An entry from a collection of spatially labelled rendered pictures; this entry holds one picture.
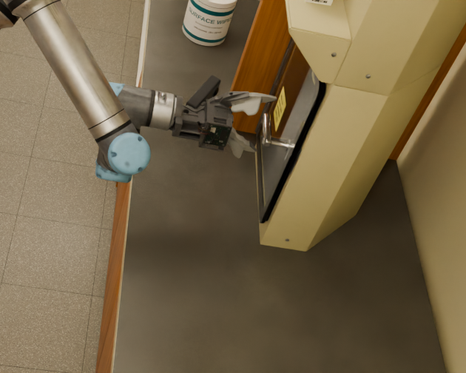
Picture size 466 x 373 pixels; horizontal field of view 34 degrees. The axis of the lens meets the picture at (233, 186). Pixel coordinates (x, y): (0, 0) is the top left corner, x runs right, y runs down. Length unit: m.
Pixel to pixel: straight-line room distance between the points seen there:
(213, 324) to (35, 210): 1.47
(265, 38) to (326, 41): 0.46
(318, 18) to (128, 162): 0.42
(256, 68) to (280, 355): 0.69
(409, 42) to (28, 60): 2.40
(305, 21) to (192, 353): 0.66
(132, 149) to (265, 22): 0.55
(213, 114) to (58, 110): 1.83
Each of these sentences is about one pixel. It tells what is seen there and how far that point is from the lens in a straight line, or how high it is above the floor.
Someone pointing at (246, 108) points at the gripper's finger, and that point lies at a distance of 1.54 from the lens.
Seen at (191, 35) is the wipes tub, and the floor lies 0.96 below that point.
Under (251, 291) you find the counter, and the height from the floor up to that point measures 0.94.
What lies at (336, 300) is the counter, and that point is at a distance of 1.70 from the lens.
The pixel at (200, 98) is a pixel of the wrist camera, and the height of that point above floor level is 1.22.
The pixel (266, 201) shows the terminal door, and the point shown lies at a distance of 1.66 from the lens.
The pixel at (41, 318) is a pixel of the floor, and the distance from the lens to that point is 2.64.
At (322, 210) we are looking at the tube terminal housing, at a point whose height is 1.08.
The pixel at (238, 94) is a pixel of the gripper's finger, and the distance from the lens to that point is 1.55.
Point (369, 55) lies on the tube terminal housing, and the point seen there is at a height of 1.49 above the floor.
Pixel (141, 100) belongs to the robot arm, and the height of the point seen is 1.23.
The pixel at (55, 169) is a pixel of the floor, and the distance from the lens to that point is 3.07.
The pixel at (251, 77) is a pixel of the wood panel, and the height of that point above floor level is 1.12.
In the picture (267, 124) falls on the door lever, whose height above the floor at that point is 1.21.
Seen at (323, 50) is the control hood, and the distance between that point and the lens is 1.37.
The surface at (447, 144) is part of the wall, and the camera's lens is 1.93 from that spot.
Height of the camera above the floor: 2.21
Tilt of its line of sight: 44 degrees down
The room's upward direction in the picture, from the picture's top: 21 degrees clockwise
